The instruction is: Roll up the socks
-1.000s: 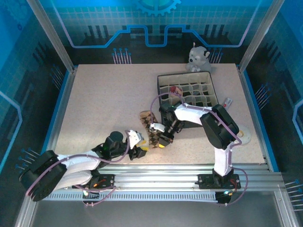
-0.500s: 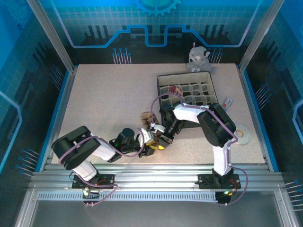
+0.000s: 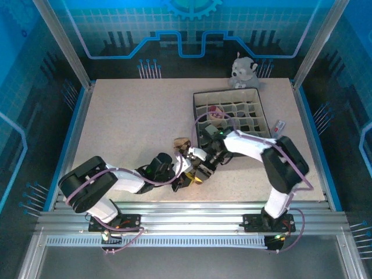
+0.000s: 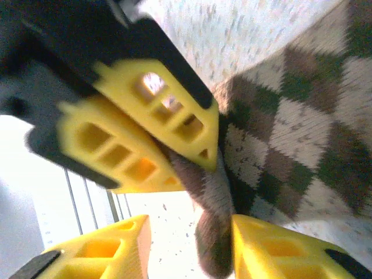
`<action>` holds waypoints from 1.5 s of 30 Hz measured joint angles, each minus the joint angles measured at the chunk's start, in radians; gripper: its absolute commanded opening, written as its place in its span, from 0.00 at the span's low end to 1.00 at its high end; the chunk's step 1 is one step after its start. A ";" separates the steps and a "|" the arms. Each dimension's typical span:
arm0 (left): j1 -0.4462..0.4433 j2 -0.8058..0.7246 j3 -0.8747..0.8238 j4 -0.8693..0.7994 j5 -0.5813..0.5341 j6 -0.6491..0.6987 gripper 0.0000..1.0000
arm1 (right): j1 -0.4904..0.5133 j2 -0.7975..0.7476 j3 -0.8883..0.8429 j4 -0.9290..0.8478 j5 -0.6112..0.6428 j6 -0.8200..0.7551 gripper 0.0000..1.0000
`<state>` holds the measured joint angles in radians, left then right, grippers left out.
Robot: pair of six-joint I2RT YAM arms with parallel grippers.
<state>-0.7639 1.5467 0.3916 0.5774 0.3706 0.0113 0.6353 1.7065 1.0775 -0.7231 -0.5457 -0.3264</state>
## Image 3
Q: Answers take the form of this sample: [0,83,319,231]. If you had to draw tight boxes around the grey fabric sock organizer box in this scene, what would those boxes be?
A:
[193,87,273,158]

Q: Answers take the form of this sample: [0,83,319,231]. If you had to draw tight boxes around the aluminium frame rail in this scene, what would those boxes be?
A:
[34,200,349,236]

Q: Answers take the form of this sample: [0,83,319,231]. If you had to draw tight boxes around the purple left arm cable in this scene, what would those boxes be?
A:
[65,151,187,257]

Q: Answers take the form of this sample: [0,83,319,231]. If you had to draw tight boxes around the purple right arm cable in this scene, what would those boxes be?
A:
[190,112,314,254]

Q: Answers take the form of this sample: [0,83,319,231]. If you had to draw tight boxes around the slotted grey cable duct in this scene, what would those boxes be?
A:
[45,235,270,248]

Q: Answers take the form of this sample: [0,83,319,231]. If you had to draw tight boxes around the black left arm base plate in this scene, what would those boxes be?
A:
[88,213,142,233]

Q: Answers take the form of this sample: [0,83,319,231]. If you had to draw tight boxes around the blue table edge strip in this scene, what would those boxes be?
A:
[43,84,95,212]
[296,84,344,212]

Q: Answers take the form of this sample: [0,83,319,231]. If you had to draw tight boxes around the clear packet with red label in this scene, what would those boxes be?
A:
[273,119,287,137]

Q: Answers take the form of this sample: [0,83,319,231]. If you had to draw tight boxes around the brown argyle sock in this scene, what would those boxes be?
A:
[173,138,192,155]

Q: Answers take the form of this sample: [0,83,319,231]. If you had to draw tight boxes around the aluminium frame post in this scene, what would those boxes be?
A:
[292,0,351,88]
[31,0,94,88]

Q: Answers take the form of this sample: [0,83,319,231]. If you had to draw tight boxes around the grey plush animal toy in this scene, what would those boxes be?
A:
[227,52,267,90]

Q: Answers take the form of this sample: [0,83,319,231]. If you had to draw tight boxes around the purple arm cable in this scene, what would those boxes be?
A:
[190,112,314,254]
[65,151,187,257]

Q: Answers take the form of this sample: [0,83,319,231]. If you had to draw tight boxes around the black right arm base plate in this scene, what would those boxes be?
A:
[242,213,296,233]

